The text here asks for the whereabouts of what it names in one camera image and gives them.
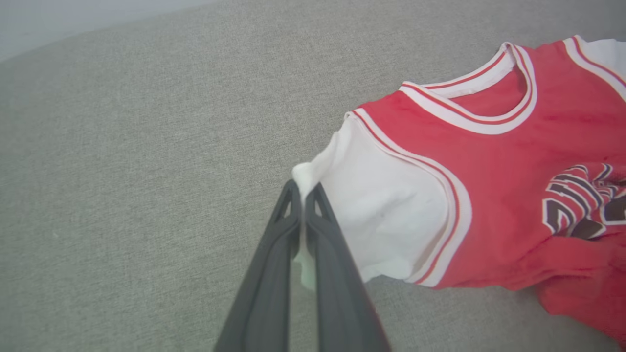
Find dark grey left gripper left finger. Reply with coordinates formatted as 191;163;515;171
214;179;302;352

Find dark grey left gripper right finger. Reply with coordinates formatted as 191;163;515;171
304;182;392;352

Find red and white basketball jersey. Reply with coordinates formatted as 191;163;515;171
292;35;626;349

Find grey fabric sofa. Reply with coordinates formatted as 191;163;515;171
0;0;626;352

